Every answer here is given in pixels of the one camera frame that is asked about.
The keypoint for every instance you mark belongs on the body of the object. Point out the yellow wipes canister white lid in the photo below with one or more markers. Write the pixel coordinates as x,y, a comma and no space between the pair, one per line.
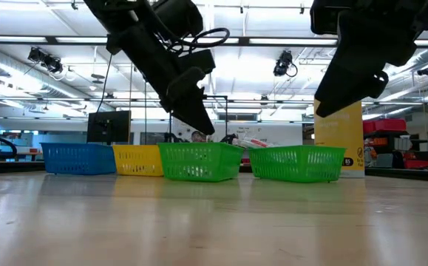
341,140

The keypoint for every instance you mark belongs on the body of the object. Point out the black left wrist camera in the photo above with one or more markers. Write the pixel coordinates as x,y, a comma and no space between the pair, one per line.
178,16

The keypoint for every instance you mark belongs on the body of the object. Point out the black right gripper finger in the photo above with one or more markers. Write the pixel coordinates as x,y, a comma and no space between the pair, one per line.
324,90
354,88

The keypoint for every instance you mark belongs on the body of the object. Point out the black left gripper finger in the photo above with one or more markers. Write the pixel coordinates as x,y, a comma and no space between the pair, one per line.
187,118
193,96

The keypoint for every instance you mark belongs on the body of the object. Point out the yellow plastic basket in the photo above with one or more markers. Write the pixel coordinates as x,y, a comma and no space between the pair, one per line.
138,160

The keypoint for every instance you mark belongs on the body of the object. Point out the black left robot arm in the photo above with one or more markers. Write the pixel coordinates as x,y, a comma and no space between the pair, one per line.
117,11

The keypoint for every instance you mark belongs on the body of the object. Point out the black ceiling-mounted camera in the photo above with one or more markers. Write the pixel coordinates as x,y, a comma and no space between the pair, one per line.
45,61
283,63
426,70

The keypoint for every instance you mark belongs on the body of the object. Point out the red toothbrush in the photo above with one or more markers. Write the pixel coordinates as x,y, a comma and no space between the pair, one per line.
259,142

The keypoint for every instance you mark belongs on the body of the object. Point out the green plastic basket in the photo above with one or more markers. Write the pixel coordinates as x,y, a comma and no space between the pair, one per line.
296,164
200,162

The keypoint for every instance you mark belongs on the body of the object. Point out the blue plastic basket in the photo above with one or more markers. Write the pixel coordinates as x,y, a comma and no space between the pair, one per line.
77,159

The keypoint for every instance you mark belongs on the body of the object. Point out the person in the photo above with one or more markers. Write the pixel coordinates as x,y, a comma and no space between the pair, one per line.
198,136

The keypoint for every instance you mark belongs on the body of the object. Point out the red storage bin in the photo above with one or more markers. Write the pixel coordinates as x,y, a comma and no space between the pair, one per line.
417,164
383,125

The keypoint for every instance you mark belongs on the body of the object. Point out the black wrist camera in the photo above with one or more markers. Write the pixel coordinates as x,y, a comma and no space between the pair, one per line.
324,14
178,16

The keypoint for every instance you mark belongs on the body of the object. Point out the black computer monitor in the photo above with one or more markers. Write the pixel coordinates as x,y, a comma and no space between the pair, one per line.
108,127

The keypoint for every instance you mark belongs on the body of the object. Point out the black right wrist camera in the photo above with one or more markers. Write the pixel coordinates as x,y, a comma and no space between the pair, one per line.
324,14

